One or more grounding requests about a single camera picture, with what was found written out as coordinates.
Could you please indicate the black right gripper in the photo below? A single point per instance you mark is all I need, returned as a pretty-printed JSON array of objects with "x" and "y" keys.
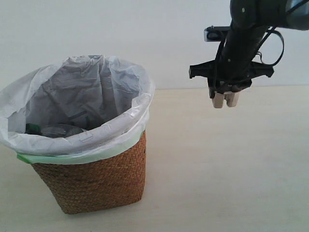
[{"x": 233, "y": 67}]

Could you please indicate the brown cardboard pulp tray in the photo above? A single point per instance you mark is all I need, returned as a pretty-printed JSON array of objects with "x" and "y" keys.
[{"x": 229, "y": 98}]

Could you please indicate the green label water bottle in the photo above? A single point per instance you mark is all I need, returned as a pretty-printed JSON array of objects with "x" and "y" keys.
[{"x": 54, "y": 130}]

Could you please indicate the white plastic bin liner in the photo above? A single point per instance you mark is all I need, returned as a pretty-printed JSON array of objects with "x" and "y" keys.
[{"x": 107, "y": 96}]

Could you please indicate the woven wicker waste basket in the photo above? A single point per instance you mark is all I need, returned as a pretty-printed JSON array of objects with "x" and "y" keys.
[{"x": 100, "y": 185}]

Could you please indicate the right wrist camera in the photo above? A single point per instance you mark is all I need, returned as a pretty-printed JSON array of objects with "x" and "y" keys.
[{"x": 215, "y": 33}]

